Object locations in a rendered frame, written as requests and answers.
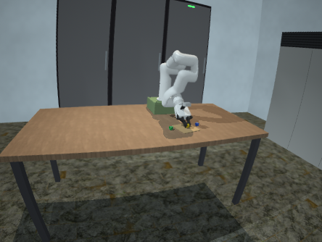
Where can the tan square mat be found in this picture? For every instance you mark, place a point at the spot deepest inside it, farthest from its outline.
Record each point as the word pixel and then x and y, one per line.
pixel 184 130

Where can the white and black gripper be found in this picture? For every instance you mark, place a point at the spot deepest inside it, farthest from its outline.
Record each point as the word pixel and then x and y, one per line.
pixel 182 114

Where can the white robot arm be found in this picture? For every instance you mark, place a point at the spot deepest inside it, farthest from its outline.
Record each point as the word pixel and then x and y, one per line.
pixel 170 96

